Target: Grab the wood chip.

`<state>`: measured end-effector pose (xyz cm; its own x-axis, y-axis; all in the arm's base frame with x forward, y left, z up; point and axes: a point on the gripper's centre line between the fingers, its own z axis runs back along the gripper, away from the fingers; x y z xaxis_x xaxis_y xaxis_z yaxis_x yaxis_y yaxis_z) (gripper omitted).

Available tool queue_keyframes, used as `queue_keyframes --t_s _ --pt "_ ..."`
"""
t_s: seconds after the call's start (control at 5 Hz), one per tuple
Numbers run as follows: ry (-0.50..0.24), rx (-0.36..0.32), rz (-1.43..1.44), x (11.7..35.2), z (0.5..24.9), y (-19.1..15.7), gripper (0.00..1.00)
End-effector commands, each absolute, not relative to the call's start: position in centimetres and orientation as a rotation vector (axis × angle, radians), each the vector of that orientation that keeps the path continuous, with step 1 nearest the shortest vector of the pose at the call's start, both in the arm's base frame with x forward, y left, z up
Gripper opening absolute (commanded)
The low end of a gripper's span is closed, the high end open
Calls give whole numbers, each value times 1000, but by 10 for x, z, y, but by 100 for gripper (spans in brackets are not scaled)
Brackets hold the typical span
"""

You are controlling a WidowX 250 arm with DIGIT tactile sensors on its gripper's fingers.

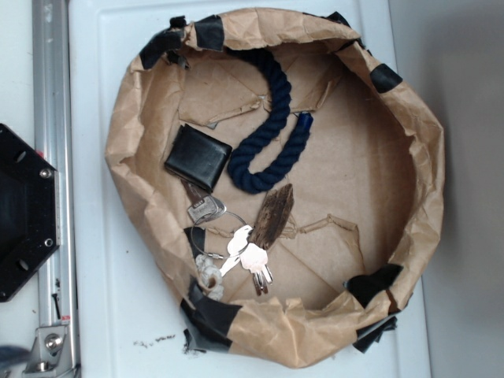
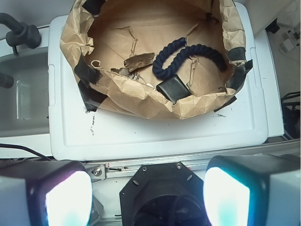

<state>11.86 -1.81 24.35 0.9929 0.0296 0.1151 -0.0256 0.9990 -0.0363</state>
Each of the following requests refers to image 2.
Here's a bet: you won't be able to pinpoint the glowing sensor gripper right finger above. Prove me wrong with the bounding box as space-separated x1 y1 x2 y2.
203 154 301 226

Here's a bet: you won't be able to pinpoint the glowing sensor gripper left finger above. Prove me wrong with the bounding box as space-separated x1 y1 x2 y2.
0 161 93 226

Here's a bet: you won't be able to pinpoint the brown wood chip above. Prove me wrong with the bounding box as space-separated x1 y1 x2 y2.
124 53 155 72

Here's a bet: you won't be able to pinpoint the white plastic bin lid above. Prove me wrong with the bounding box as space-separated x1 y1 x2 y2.
48 3 269 161

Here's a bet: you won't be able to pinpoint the black leather wallet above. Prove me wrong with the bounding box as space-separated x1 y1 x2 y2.
156 74 191 105

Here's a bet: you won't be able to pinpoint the white power adapter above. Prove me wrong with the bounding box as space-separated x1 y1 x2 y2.
280 30 301 53

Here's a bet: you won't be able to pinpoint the grey faucet fixture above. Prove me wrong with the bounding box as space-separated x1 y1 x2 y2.
0 13 41 56

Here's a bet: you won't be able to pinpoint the crumpled brown paper bag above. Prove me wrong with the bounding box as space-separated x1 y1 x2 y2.
60 0 253 120

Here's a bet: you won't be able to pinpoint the black cable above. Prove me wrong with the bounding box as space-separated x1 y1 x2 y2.
0 143 53 161

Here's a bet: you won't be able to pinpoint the aluminium extrusion rail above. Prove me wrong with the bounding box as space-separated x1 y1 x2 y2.
84 139 301 182

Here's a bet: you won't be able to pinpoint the black octagonal mount plate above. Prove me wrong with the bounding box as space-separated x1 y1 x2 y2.
119 162 210 226

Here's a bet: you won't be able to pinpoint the metal keys on ring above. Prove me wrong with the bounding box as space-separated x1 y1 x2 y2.
111 67 140 81

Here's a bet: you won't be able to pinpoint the dark blue twisted rope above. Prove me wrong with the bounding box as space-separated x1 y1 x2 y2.
152 37 227 79

